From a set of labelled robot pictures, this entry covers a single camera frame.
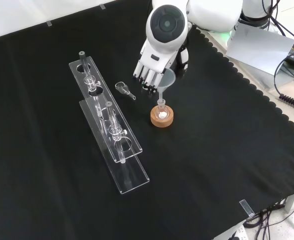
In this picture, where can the black cloth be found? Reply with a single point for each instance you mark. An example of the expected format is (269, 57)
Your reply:
(212, 150)

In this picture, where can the clear plastic funnel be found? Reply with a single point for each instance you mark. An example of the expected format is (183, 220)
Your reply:
(167, 78)

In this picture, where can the grey tape piece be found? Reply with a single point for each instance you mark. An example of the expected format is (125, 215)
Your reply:
(102, 6)
(49, 23)

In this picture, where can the white power strip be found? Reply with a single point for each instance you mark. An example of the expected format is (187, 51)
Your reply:
(237, 233)

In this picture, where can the pale grey board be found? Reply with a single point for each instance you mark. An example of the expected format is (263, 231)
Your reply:
(257, 47)

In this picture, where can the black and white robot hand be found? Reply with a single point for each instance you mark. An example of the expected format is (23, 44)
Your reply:
(154, 62)

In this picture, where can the glass weighing funnel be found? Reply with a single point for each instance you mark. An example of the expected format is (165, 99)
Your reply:
(122, 87)

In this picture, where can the glass round-bottom flask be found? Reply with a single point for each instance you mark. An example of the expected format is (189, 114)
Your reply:
(161, 113)

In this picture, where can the clear acrylic funnel stand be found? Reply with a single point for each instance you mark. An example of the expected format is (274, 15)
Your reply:
(107, 117)

